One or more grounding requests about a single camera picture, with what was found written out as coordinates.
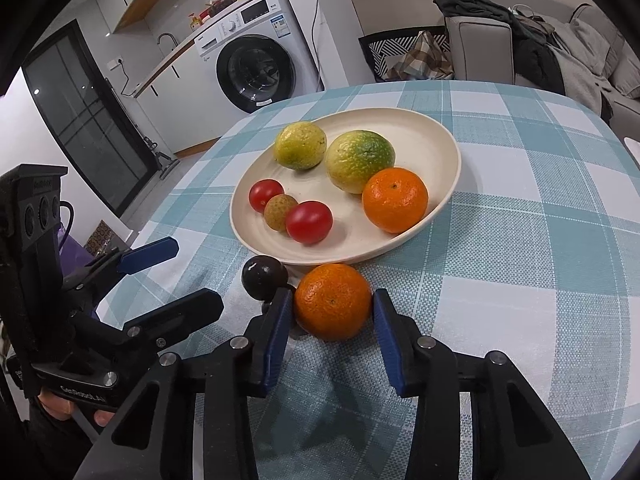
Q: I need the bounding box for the black patterned basket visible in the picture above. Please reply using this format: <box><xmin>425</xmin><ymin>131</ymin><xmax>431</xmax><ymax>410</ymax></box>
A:
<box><xmin>358</xmin><ymin>26</ymin><xmax>453</xmax><ymax>82</ymax></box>

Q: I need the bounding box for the grey sofa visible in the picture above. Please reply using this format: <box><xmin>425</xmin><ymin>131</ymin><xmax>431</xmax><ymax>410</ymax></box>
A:
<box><xmin>445</xmin><ymin>2</ymin><xmax>640</xmax><ymax>126</ymax></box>

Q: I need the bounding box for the teal checked tablecloth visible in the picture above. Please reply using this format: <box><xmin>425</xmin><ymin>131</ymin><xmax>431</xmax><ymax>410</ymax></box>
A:
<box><xmin>95</xmin><ymin>80</ymin><xmax>640</xmax><ymax>480</ymax></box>

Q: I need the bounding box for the white washing machine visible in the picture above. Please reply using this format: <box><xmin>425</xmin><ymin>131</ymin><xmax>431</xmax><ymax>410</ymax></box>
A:
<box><xmin>194</xmin><ymin>0</ymin><xmax>321</xmax><ymax>115</ymax></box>

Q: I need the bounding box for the grey cushion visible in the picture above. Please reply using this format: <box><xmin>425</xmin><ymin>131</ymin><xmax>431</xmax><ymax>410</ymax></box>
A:
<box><xmin>607</xmin><ymin>55</ymin><xmax>640</xmax><ymax>101</ymax></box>
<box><xmin>570</xmin><ymin>5</ymin><xmax>623</xmax><ymax>78</ymax></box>

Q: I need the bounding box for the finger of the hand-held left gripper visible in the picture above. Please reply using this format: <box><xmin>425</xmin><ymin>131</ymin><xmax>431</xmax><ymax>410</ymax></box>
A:
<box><xmin>122</xmin><ymin>287</ymin><xmax>224</xmax><ymax>353</ymax></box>
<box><xmin>62</xmin><ymin>237</ymin><xmax>180</xmax><ymax>291</ymax></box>

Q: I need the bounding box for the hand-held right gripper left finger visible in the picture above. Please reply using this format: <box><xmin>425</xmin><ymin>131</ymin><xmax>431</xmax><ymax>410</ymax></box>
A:
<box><xmin>75</xmin><ymin>287</ymin><xmax>294</xmax><ymax>480</ymax></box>

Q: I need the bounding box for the dark purple plum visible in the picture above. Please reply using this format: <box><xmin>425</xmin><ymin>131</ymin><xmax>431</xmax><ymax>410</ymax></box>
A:
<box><xmin>241</xmin><ymin>255</ymin><xmax>290</xmax><ymax>303</ymax></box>

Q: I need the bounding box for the brown lychee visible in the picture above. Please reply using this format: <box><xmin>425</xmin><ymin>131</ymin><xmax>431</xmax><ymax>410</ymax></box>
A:
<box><xmin>263</xmin><ymin>194</ymin><xmax>300</xmax><ymax>233</ymax></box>

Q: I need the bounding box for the red tomato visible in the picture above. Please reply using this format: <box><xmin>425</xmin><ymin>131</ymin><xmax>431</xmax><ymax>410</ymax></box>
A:
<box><xmin>248</xmin><ymin>179</ymin><xmax>286</xmax><ymax>213</ymax></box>
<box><xmin>285</xmin><ymin>200</ymin><xmax>334</xmax><ymax>246</ymax></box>

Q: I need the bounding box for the green-yellow citrus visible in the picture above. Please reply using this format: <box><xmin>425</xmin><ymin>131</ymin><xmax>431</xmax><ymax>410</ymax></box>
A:
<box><xmin>325</xmin><ymin>130</ymin><xmax>396</xmax><ymax>195</ymax></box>

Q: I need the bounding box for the dark glass door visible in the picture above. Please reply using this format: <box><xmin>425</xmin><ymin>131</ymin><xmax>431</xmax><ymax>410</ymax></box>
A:
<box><xmin>21</xmin><ymin>19</ymin><xmax>156</xmax><ymax>213</ymax></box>

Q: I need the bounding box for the orange mandarin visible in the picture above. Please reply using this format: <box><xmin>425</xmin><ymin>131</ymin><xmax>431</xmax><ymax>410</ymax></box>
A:
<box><xmin>293</xmin><ymin>263</ymin><xmax>373</xmax><ymax>342</ymax></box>
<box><xmin>361</xmin><ymin>167</ymin><xmax>430</xmax><ymax>234</ymax></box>

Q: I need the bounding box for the dark clothes pile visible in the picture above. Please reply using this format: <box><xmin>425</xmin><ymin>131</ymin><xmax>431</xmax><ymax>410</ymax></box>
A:
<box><xmin>432</xmin><ymin>0</ymin><xmax>566</xmax><ymax>96</ymax></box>

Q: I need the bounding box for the brown patterned box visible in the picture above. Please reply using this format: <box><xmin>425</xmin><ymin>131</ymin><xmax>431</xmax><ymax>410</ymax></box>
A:
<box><xmin>84</xmin><ymin>220</ymin><xmax>121</xmax><ymax>256</ymax></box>

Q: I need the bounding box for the cream round plate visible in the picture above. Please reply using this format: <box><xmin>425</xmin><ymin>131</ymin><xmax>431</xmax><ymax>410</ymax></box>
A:
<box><xmin>229</xmin><ymin>108</ymin><xmax>461</xmax><ymax>267</ymax></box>

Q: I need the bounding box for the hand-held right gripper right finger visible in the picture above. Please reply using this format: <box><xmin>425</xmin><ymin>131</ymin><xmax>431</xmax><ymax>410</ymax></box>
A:
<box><xmin>372</xmin><ymin>288</ymin><xmax>593</xmax><ymax>480</ymax></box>

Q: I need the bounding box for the white kitchen base cabinet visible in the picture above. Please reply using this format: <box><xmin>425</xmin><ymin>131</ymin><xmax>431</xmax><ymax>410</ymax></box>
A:
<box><xmin>132</xmin><ymin>35</ymin><xmax>226</xmax><ymax>158</ymax></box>

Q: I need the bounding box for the purple bag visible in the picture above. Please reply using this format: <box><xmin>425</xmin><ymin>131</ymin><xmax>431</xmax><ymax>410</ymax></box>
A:
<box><xmin>57</xmin><ymin>227</ymin><xmax>96</xmax><ymax>281</ymax></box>

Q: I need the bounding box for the person's left hand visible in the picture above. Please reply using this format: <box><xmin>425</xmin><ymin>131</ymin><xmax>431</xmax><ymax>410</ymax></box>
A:
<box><xmin>37</xmin><ymin>392</ymin><xmax>116</xmax><ymax>428</ymax></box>

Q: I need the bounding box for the grey garment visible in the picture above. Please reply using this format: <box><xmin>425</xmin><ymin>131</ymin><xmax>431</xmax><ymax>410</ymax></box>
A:
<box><xmin>547</xmin><ymin>25</ymin><xmax>613</xmax><ymax>121</ymax></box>

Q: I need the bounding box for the yellow citrus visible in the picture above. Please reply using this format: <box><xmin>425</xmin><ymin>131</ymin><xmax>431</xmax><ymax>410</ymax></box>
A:
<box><xmin>273</xmin><ymin>121</ymin><xmax>328</xmax><ymax>171</ymax></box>

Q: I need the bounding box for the plaid cloth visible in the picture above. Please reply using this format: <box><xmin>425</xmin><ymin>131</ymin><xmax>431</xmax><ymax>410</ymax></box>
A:
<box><xmin>387</xmin><ymin>31</ymin><xmax>453</xmax><ymax>81</ymax></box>

